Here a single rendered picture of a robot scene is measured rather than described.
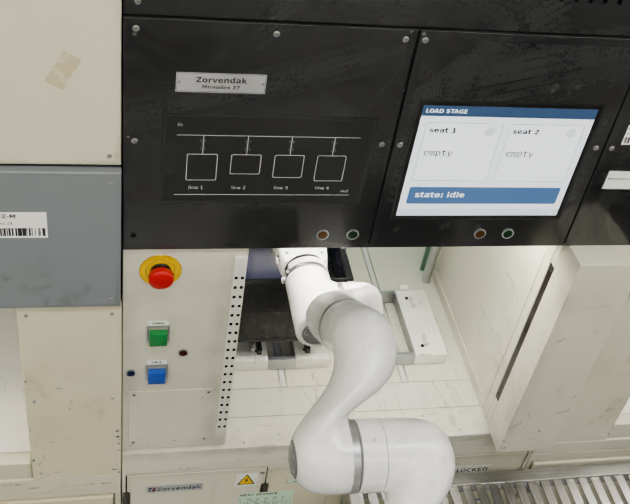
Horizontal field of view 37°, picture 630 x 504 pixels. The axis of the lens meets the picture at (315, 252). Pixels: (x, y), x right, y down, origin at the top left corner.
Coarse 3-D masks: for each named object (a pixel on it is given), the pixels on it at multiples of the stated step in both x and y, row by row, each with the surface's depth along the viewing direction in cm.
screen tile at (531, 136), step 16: (512, 128) 141; (528, 128) 142; (544, 128) 142; (560, 128) 143; (512, 144) 143; (528, 144) 144; (544, 144) 145; (560, 144) 145; (576, 144) 146; (512, 160) 146; (528, 160) 146; (544, 160) 147; (560, 160) 147; (496, 176) 147; (512, 176) 148; (528, 176) 149; (544, 176) 149; (560, 176) 150
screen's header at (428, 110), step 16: (432, 112) 137; (448, 112) 137; (464, 112) 138; (480, 112) 138; (496, 112) 139; (512, 112) 139; (528, 112) 140; (544, 112) 140; (560, 112) 141; (576, 112) 141; (592, 112) 142
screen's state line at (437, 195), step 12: (420, 192) 147; (432, 192) 147; (444, 192) 148; (456, 192) 148; (468, 192) 149; (480, 192) 149; (492, 192) 150; (504, 192) 150; (516, 192) 150; (528, 192) 151; (540, 192) 151; (552, 192) 152
